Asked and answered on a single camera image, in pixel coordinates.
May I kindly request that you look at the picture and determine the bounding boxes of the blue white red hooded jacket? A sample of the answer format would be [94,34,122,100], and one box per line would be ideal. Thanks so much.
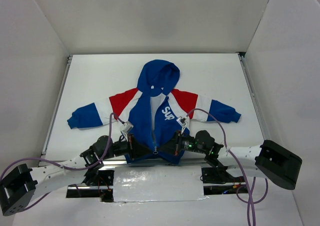
[67,60,241,164]

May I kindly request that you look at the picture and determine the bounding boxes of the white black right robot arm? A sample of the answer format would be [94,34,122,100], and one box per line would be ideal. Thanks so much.
[158,130,303,190]

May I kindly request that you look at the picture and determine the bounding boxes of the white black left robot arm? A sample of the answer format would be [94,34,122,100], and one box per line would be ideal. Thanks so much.
[0,135,152,216]

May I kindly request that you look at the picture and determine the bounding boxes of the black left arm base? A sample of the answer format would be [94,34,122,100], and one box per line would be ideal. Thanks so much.
[66,169,115,202]

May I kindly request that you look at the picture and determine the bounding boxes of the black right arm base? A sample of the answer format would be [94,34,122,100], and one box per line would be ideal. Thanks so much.
[200,167,248,195]

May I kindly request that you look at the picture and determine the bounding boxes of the white foam board front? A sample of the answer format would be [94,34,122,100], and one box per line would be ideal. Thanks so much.
[113,166,205,202]

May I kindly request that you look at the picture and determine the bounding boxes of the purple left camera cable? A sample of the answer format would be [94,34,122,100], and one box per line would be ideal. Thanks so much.
[0,112,126,210]

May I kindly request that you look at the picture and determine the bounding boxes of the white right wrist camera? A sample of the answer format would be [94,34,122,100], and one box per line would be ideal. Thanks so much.
[176,116,189,135]

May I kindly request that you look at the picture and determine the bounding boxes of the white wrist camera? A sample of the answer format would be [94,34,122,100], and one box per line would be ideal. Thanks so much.
[120,121,133,135]
[176,116,189,135]

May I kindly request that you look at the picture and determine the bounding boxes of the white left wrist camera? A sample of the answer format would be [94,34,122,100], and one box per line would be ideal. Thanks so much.
[120,121,133,135]

